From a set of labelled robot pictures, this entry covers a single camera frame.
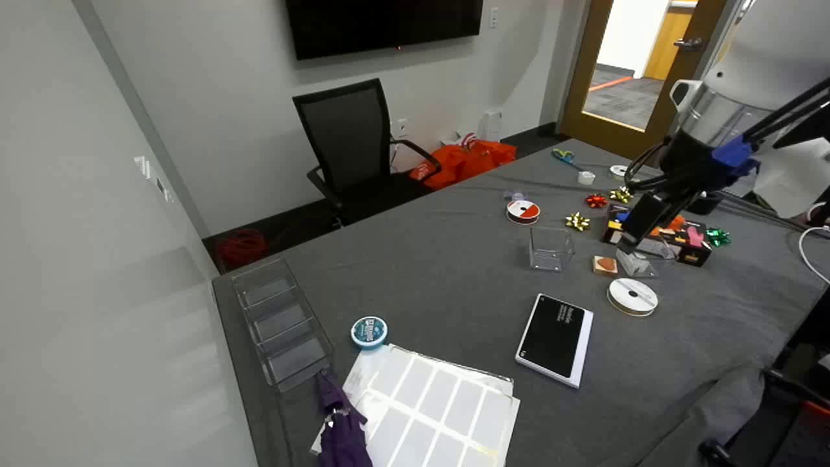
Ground red and white round disc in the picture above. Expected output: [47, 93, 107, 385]
[503, 195, 545, 227]

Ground wooden door frame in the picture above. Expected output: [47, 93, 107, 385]
[558, 0, 737, 164]

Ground purple cloth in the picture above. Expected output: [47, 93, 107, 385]
[309, 369, 375, 467]

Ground clear tape dispenser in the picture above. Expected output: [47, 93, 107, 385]
[615, 241, 682, 280]

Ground orange block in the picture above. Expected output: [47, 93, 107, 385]
[654, 216, 691, 241]

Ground black chair frame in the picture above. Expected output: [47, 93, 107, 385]
[698, 287, 830, 467]

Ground small clear acrylic box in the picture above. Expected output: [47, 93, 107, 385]
[525, 227, 575, 275]

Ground white ribbon spool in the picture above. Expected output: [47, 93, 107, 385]
[604, 275, 661, 320]

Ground red bag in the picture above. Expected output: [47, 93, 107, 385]
[213, 228, 272, 273]

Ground black tray of blocks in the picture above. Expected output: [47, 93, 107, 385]
[602, 210, 717, 269]

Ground white label sheets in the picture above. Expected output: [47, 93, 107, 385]
[339, 343, 525, 467]

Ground green gift bow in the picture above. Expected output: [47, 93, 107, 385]
[704, 224, 733, 249]

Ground black bowl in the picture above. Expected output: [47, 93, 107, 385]
[685, 193, 723, 219]

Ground black box with white border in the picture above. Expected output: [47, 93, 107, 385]
[514, 291, 597, 391]

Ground orange bag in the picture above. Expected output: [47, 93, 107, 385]
[408, 137, 522, 193]

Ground blue green marker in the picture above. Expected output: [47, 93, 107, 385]
[549, 149, 587, 172]

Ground blue tape roll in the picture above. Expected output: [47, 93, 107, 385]
[348, 313, 391, 351]

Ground clear plastic compartment tray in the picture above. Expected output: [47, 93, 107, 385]
[228, 260, 334, 395]

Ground black office chair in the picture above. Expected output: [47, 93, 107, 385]
[291, 76, 446, 228]

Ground black wall television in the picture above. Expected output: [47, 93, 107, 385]
[283, 0, 486, 63]

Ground white cable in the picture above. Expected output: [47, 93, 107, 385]
[793, 224, 830, 287]

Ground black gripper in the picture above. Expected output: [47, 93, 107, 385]
[615, 189, 695, 260]

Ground white wall outlet box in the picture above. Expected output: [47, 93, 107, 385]
[481, 106, 508, 140]

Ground grey tablecloth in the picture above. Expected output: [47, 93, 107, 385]
[211, 137, 830, 467]

